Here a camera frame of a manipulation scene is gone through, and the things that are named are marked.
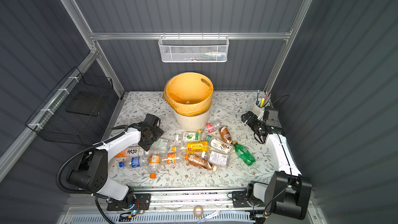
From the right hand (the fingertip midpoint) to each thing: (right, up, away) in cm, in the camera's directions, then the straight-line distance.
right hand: (249, 120), depth 85 cm
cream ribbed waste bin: (-32, -2, +5) cm, 32 cm away
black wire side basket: (-89, +5, -11) cm, 90 cm away
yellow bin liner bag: (-34, +16, +9) cm, 39 cm away
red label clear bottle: (-21, -5, +10) cm, 24 cm away
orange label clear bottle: (-52, -24, -3) cm, 57 cm away
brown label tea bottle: (-13, -9, +7) cm, 17 cm away
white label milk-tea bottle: (-16, -14, 0) cm, 21 cm away
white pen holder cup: (+12, +9, +17) cm, 23 cm away
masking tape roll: (-28, -40, -12) cm, 50 cm away
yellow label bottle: (-30, -15, +2) cm, 33 cm away
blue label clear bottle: (-60, -23, +1) cm, 64 cm away
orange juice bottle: (-65, -17, 0) cm, 67 cm away
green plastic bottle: (-4, -18, +2) cm, 19 cm away
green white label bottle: (-50, -14, +4) cm, 52 cm away
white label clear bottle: (-18, -21, 0) cm, 28 cm away
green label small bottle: (-34, -10, +7) cm, 37 cm away
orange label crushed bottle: (-42, -20, -2) cm, 47 cm away
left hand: (-53, -11, +7) cm, 54 cm away
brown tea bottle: (-30, -21, -4) cm, 36 cm away
